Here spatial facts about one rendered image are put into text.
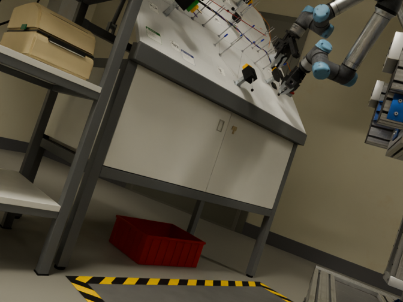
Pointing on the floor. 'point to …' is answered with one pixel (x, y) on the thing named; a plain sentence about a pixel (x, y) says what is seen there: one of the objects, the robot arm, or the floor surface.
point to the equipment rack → (23, 201)
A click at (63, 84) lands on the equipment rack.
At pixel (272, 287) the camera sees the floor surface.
